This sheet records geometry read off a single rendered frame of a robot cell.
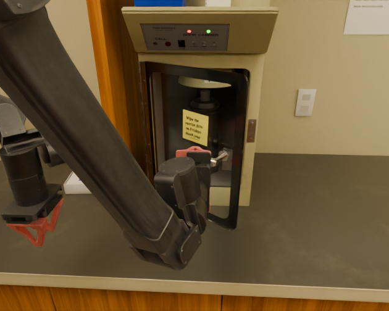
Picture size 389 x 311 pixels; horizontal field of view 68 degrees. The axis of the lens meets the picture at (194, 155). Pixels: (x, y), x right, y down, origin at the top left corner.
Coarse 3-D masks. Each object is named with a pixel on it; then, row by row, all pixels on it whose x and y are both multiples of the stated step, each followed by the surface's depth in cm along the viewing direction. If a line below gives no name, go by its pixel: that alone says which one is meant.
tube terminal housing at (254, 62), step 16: (192, 0) 68; (240, 0) 68; (256, 0) 67; (176, 64) 75; (192, 64) 75; (208, 64) 74; (224, 64) 74; (240, 64) 74; (256, 64) 74; (256, 80) 76; (256, 96) 77; (256, 112) 79; (256, 128) 81; (240, 192) 91
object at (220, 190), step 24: (168, 72) 69; (192, 72) 65; (216, 72) 61; (168, 96) 72; (192, 96) 67; (216, 96) 63; (240, 96) 60; (168, 120) 75; (216, 120) 66; (240, 120) 62; (168, 144) 78; (192, 144) 73; (216, 144) 68; (240, 144) 64; (216, 168) 71; (240, 168) 66; (216, 192) 74; (216, 216) 77
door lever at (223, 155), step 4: (220, 152) 68; (224, 152) 67; (220, 156) 66; (224, 156) 67; (212, 160) 64; (216, 160) 64; (220, 160) 66; (224, 160) 68; (212, 164) 64; (216, 164) 64
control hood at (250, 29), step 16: (128, 16) 61; (144, 16) 60; (160, 16) 60; (176, 16) 60; (192, 16) 60; (208, 16) 60; (224, 16) 60; (240, 16) 59; (256, 16) 59; (272, 16) 59; (240, 32) 64; (256, 32) 64; (272, 32) 64; (144, 48) 70; (240, 48) 69; (256, 48) 68
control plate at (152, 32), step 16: (144, 32) 65; (160, 32) 65; (176, 32) 64; (192, 32) 64; (224, 32) 64; (160, 48) 70; (176, 48) 69; (192, 48) 69; (208, 48) 69; (224, 48) 69
